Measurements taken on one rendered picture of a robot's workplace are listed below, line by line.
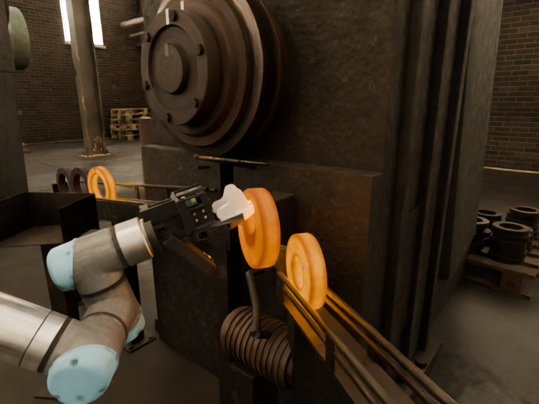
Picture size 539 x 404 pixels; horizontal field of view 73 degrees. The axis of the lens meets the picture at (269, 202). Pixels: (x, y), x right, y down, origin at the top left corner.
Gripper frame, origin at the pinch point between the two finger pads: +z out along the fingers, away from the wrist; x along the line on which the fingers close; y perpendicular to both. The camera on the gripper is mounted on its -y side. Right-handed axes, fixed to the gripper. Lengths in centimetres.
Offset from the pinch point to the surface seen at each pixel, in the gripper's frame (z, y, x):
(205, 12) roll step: 9, 39, 33
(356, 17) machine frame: 39, 28, 16
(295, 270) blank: 4.4, -16.8, 0.4
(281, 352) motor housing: -3.9, -32.8, -1.7
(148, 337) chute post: -43, -75, 88
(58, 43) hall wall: -123, 199, 1095
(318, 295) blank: 4.0, -16.7, -10.1
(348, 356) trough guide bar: -0.5, -13.7, -28.0
